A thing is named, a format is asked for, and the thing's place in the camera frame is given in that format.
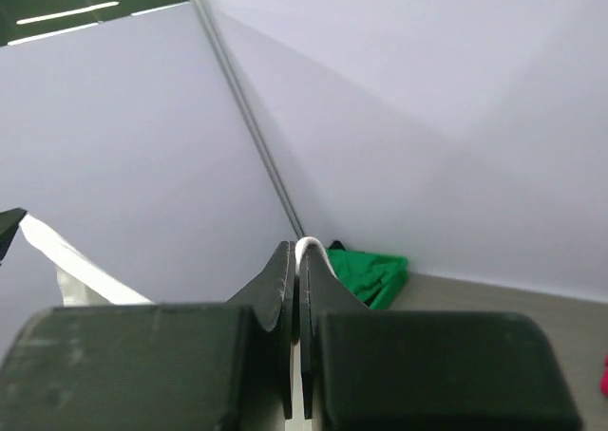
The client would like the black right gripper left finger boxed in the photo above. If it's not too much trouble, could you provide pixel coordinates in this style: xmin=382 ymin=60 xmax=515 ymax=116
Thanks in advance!
xmin=1 ymin=241 xmax=295 ymax=430

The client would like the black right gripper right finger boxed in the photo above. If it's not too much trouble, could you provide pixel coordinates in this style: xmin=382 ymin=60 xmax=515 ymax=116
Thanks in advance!
xmin=297 ymin=245 xmax=582 ymax=430

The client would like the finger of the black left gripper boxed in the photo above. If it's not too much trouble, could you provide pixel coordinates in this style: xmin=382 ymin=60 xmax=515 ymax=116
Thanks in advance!
xmin=0 ymin=208 xmax=27 ymax=262

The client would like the white t shirt with print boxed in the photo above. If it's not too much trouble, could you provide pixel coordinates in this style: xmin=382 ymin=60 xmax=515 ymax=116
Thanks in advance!
xmin=18 ymin=215 xmax=339 ymax=309

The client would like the green t shirt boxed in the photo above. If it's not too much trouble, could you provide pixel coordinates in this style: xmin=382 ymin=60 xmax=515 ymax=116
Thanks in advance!
xmin=327 ymin=249 xmax=409 ymax=310

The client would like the black t shirt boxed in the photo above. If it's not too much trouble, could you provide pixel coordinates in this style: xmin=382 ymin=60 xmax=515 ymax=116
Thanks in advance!
xmin=329 ymin=240 xmax=346 ymax=251

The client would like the red folded t shirt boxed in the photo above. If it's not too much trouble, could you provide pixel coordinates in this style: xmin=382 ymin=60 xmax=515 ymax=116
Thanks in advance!
xmin=599 ymin=357 xmax=608 ymax=398

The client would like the left aluminium corner post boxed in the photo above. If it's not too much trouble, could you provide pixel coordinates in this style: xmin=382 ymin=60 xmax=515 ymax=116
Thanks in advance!
xmin=190 ymin=0 xmax=305 ymax=238

